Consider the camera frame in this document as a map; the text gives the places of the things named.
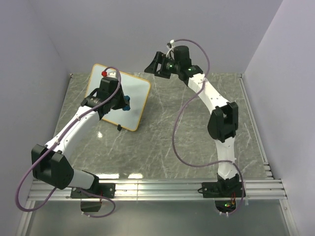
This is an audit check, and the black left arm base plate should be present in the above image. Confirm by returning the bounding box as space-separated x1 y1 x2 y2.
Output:
70 182 116 199

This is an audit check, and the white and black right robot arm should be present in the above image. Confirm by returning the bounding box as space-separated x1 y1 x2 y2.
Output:
144 45 240 197

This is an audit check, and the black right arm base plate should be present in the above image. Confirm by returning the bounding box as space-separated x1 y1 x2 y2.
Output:
197 182 243 198

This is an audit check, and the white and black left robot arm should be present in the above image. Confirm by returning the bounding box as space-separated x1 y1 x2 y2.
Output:
31 76 130 198

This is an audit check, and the aluminium front rail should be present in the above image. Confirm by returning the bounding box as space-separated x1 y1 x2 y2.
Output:
27 178 288 200

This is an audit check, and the aluminium right side rail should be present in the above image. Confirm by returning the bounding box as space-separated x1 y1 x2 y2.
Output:
237 74 275 179

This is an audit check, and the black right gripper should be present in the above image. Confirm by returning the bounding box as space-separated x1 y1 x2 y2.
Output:
144 52 180 80

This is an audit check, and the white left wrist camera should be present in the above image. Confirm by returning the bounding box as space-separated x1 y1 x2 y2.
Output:
101 69 117 78

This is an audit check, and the yellow framed whiteboard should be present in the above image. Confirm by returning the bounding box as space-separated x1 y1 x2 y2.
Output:
85 64 151 131

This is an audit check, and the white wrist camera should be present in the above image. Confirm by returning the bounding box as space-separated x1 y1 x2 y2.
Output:
166 39 175 59
101 69 117 78

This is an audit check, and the blue whiteboard eraser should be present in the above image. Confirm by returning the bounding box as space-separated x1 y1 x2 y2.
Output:
123 95 130 111

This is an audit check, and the aluminium rail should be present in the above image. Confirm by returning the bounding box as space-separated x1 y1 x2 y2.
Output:
237 74 275 179
27 178 288 200

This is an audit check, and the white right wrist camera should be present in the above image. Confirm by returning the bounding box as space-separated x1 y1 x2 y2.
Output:
166 39 175 59

